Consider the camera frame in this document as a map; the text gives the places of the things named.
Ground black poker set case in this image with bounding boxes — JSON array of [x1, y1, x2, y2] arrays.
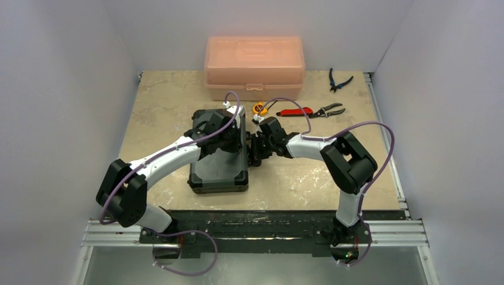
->
[[187, 115, 248, 194]]

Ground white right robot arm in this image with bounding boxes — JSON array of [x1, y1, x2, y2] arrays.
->
[[249, 115, 382, 242]]

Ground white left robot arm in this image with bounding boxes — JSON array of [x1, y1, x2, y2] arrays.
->
[[96, 103, 244, 243]]

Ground red utility knife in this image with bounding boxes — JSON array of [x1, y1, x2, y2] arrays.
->
[[276, 107, 313, 117]]

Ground yellow tape measure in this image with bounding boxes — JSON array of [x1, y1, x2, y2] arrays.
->
[[253, 100, 277, 116]]

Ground orange plastic toolbox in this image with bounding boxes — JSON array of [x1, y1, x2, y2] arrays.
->
[[204, 36, 305, 101]]

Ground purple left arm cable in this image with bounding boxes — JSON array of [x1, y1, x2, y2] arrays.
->
[[98, 91, 218, 277]]

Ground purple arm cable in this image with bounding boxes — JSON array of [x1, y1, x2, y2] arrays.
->
[[98, 91, 218, 277], [260, 97, 395, 268]]

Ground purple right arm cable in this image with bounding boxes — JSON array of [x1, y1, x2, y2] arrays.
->
[[260, 97, 395, 268]]

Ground black wire stripper pliers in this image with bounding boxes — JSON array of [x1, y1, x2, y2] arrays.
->
[[308, 103, 346, 119]]

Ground blue handled pliers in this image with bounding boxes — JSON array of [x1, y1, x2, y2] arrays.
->
[[329, 67, 354, 94]]

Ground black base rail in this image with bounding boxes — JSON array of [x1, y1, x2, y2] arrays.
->
[[80, 209, 430, 261]]

